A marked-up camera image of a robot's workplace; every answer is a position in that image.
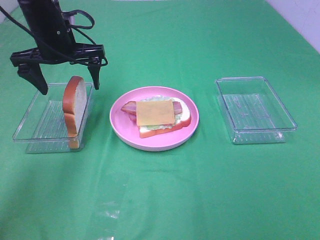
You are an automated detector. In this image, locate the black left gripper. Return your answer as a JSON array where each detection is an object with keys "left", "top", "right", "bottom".
[{"left": 10, "top": 25, "right": 105, "bottom": 95}]

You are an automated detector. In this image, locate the bread slice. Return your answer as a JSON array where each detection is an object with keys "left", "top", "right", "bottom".
[
  {"left": 138, "top": 95, "right": 192, "bottom": 138},
  {"left": 62, "top": 75, "right": 87, "bottom": 138}
]

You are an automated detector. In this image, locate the wavy bacon strip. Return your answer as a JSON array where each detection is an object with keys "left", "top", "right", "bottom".
[{"left": 120, "top": 101, "right": 183, "bottom": 116}]

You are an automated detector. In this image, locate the pink ham strip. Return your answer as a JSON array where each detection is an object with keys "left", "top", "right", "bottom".
[{"left": 128, "top": 114, "right": 137, "bottom": 122}]

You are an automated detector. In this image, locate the yellow cheese slice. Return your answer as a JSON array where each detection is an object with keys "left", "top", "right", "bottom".
[{"left": 136, "top": 100, "right": 175, "bottom": 126}]

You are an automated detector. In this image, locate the green lettuce leaf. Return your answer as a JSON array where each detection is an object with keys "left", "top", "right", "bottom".
[{"left": 136, "top": 95, "right": 184, "bottom": 130}]

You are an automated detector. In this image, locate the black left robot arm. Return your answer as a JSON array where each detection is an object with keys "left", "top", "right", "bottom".
[{"left": 10, "top": 0, "right": 108, "bottom": 95}]

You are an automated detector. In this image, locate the clear left plastic container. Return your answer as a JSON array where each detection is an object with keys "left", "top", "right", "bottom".
[{"left": 12, "top": 82, "right": 95, "bottom": 154}]

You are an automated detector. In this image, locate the clear plastic container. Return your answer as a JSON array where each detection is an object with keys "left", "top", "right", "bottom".
[
  {"left": 215, "top": 76, "right": 298, "bottom": 145},
  {"left": 12, "top": 82, "right": 95, "bottom": 154}
]

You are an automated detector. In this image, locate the pink round plate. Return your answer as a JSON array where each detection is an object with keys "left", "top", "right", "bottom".
[{"left": 109, "top": 86, "right": 200, "bottom": 152}]

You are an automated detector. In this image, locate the clear tape patch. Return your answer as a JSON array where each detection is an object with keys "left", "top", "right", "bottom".
[{"left": 94, "top": 200, "right": 121, "bottom": 240}]

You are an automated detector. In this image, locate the green tablecloth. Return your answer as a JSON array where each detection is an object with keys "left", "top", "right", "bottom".
[{"left": 0, "top": 0, "right": 320, "bottom": 240}]

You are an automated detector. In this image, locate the clear right plastic container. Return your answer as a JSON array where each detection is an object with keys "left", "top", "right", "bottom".
[{"left": 215, "top": 76, "right": 298, "bottom": 145}]

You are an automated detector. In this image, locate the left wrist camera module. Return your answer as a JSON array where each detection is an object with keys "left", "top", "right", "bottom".
[{"left": 61, "top": 10, "right": 77, "bottom": 26}]

